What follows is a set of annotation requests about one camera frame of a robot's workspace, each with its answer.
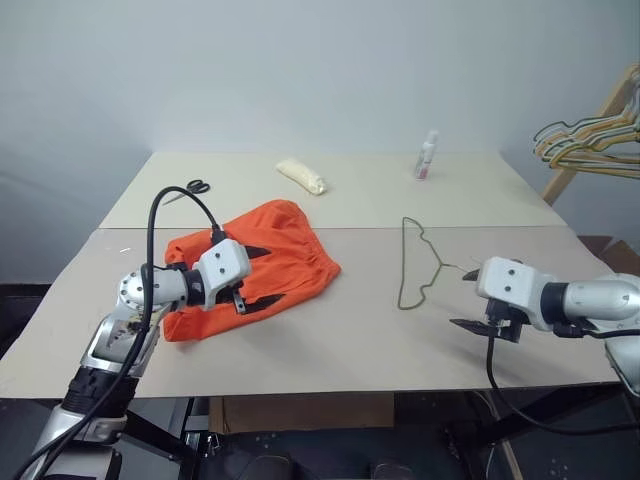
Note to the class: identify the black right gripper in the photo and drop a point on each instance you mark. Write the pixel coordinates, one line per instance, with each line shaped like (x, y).
(502, 320)

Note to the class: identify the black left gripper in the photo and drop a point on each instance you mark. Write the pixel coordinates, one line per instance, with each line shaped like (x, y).
(237, 299)

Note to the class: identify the orange shorts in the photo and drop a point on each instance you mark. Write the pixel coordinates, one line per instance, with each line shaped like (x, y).
(295, 240)

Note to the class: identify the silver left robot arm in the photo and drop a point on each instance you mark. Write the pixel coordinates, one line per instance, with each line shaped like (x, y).
(135, 291)

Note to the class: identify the cream rolled cloth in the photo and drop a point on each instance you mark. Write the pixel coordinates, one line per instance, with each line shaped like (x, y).
(300, 176)

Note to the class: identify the flat cardboard sheet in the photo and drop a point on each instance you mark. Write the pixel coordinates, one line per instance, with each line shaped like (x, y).
(300, 412)

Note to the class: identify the wooden clothes rack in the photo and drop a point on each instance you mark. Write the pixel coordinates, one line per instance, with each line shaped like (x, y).
(560, 182)

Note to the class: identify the white spray bottle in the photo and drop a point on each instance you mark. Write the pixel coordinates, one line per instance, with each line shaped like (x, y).
(425, 155)

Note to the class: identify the light wooden strip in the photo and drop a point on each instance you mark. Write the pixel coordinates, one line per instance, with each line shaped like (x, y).
(510, 462)

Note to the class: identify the dark rounded shape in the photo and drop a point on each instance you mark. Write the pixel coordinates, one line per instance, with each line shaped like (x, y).
(392, 472)
(270, 467)

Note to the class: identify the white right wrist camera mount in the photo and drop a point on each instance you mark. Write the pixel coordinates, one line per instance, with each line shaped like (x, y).
(505, 285)

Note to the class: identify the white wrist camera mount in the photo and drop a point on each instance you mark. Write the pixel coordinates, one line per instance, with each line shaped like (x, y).
(225, 265)
(505, 285)

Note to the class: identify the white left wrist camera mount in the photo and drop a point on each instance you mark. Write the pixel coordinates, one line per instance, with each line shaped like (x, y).
(225, 265)

